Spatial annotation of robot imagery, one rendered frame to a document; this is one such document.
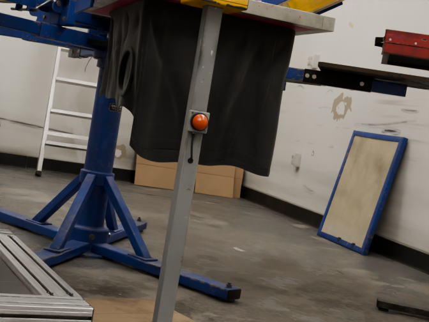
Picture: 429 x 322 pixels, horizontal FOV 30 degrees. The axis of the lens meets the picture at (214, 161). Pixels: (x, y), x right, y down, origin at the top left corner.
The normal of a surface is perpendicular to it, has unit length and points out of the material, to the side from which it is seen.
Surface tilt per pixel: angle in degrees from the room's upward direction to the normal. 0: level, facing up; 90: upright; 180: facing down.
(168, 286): 90
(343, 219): 78
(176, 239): 90
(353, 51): 90
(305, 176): 90
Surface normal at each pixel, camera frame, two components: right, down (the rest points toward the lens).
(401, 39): -0.18, 0.03
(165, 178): 0.36, -0.15
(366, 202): -0.89, -0.32
